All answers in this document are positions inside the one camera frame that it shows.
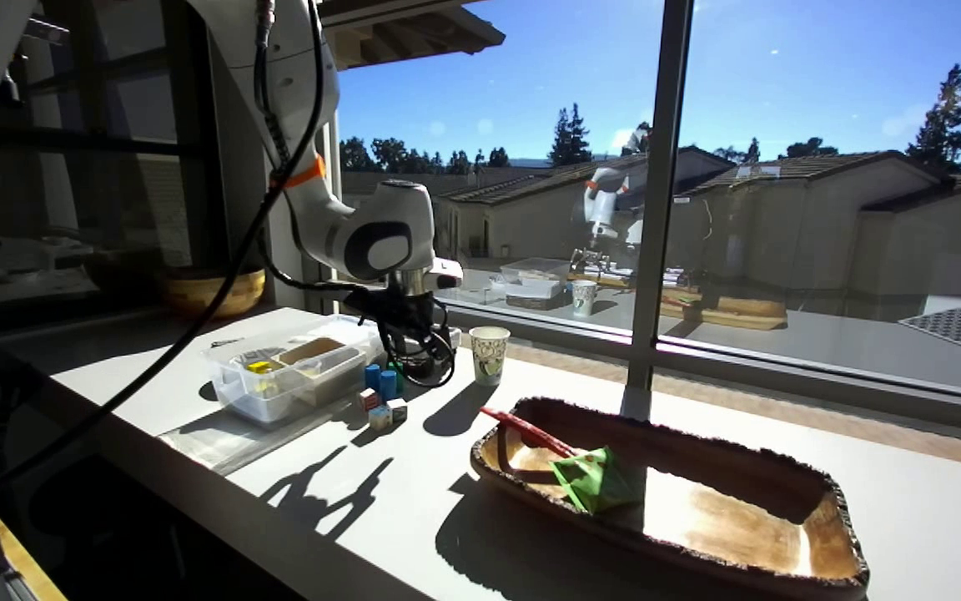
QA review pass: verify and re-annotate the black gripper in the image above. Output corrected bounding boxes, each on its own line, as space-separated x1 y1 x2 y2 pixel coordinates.
370 276 459 390

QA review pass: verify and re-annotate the wooden plank beside robot base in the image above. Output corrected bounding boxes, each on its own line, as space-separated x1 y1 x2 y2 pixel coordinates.
0 515 65 601

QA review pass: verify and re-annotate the plain wooden toy cube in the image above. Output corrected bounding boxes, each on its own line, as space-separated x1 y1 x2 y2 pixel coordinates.
366 394 409 438

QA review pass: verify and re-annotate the green folded paper toy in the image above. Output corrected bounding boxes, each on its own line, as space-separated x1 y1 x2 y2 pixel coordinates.
548 442 645 517

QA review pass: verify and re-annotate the paper cup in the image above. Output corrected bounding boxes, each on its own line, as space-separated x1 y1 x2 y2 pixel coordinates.
468 323 512 390

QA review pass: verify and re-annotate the clear plastic storage bin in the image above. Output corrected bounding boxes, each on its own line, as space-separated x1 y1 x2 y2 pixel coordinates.
211 320 393 428

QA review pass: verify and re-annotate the flat clear plastic lid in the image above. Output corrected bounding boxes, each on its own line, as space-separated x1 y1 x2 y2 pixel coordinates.
157 399 322 481

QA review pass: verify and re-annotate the round wooden bowl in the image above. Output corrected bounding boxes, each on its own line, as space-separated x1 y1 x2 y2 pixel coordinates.
157 263 269 326

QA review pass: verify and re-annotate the brown roof overhang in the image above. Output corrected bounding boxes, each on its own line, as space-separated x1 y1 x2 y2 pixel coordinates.
318 0 508 74

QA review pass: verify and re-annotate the woven brown basket tray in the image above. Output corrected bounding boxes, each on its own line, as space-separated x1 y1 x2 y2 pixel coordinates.
468 394 875 601

